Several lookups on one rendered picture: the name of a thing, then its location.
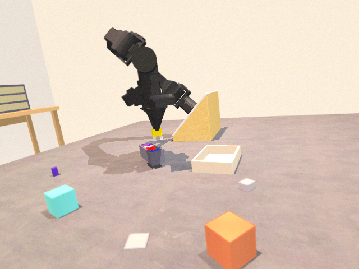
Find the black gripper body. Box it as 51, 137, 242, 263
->
134, 74, 176, 108

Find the small purple block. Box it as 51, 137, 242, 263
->
51, 166, 59, 177

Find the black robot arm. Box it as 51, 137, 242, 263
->
104, 27, 197, 114

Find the small white cube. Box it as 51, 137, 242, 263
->
239, 179, 255, 192

